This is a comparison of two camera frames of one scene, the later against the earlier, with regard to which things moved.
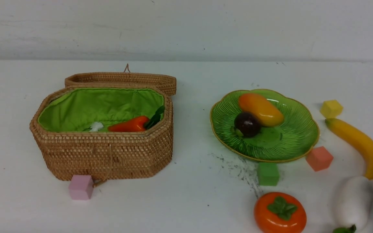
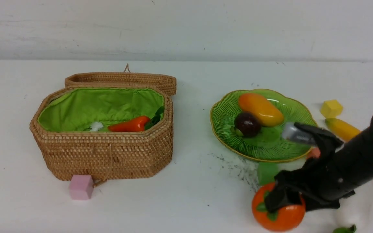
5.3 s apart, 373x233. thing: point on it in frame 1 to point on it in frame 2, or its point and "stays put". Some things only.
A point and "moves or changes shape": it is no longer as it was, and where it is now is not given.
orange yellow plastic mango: (269, 115) stays put
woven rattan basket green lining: (70, 125) stays put
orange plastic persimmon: (279, 212) moves or changes shape
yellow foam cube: (331, 109) stays put
